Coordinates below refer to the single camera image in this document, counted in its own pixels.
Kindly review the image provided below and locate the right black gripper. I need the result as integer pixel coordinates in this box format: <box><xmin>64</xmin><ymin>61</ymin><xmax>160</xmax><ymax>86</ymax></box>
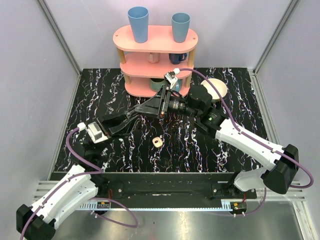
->
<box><xmin>135</xmin><ymin>84</ymin><xmax>201</xmax><ymax>119</ymax></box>

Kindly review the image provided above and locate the cream earbud charging case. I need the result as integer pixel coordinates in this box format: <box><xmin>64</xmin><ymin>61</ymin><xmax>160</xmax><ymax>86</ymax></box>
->
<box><xmin>152</xmin><ymin>136</ymin><xmax>164</xmax><ymax>148</ymax></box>

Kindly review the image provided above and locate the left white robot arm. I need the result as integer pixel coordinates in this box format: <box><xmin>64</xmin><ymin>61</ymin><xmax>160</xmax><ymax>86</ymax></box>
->
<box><xmin>16</xmin><ymin>113</ymin><xmax>139</xmax><ymax>240</ymax></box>

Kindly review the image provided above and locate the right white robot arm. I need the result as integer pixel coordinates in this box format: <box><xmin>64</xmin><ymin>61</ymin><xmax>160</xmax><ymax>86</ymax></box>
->
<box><xmin>134</xmin><ymin>85</ymin><xmax>299</xmax><ymax>199</ymax></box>

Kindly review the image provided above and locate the green speckled ceramic mug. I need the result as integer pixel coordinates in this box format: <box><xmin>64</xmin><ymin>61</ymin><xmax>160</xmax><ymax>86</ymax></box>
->
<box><xmin>149</xmin><ymin>78</ymin><xmax>167</xmax><ymax>92</ymax></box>

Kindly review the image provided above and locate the light blue butterfly mug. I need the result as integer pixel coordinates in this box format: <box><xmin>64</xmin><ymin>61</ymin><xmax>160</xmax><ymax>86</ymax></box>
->
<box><xmin>172</xmin><ymin>79</ymin><xmax>183</xmax><ymax>92</ymax></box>

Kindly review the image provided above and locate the pink three-tier wooden shelf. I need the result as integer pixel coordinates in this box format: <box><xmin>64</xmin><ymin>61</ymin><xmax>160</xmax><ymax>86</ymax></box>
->
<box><xmin>113</xmin><ymin>25</ymin><xmax>198</xmax><ymax>98</ymax></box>

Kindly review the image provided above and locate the pink ceramic mug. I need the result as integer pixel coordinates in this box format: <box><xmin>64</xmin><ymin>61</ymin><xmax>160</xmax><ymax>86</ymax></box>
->
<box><xmin>146</xmin><ymin>52</ymin><xmax>160</xmax><ymax>64</ymax></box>

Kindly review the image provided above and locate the dark blue ceramic mug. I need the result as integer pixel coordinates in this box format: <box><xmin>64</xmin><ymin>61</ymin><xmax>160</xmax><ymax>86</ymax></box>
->
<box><xmin>169</xmin><ymin>53</ymin><xmax>188</xmax><ymax>65</ymax></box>

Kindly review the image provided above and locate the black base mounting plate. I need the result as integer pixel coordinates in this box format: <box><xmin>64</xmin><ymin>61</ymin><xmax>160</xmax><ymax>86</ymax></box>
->
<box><xmin>97</xmin><ymin>172</ymin><xmax>257</xmax><ymax>211</ymax></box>

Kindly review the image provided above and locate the cream bowl with dark rim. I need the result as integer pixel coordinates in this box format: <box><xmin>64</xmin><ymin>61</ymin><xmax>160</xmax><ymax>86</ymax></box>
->
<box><xmin>200</xmin><ymin>78</ymin><xmax>228</xmax><ymax>103</ymax></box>

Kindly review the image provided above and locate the small blue plastic cup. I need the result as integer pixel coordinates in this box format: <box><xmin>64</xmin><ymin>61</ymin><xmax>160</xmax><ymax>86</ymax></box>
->
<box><xmin>171</xmin><ymin>12</ymin><xmax>191</xmax><ymax>43</ymax></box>

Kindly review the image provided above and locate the large blue plastic cup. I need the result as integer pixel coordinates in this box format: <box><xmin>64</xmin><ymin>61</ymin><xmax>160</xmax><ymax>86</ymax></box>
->
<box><xmin>127</xmin><ymin>6</ymin><xmax>149</xmax><ymax>44</ymax></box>

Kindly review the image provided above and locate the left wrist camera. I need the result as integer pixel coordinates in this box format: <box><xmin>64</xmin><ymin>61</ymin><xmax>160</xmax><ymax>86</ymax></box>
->
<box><xmin>86</xmin><ymin>122</ymin><xmax>108</xmax><ymax>144</ymax></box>

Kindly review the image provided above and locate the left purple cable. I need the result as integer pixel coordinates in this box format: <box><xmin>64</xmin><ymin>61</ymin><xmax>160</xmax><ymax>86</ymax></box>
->
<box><xmin>19</xmin><ymin>123</ymin><xmax>140</xmax><ymax>240</ymax></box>

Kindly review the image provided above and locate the purple cable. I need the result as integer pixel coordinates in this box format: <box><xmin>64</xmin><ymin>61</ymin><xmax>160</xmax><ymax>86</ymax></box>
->
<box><xmin>19</xmin><ymin>123</ymin><xmax>140</xmax><ymax>240</ymax></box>
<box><xmin>174</xmin><ymin>67</ymin><xmax>315</xmax><ymax>218</ymax></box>

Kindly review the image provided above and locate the aluminium frame rail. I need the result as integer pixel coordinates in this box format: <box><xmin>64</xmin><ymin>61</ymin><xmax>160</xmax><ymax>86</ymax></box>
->
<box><xmin>31</xmin><ymin>175</ymin><xmax>317</xmax><ymax>240</ymax></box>

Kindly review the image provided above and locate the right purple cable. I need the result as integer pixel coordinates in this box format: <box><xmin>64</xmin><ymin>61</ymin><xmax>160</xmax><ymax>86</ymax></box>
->
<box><xmin>174</xmin><ymin>67</ymin><xmax>315</xmax><ymax>218</ymax></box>

